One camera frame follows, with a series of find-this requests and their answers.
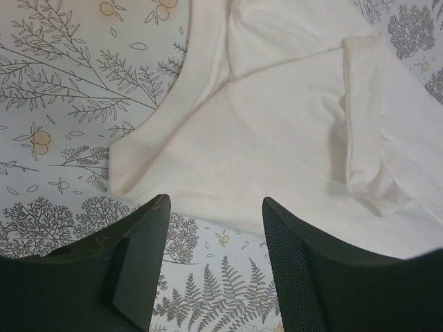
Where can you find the floral patterned table mat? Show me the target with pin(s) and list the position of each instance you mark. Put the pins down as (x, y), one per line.
(76, 77)

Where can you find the white t-shirt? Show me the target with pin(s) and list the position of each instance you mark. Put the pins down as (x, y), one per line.
(301, 101)

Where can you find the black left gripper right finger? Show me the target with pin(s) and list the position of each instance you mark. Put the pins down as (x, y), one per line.
(326, 284)

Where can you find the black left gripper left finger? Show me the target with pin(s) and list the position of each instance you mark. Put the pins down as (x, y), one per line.
(106, 281)

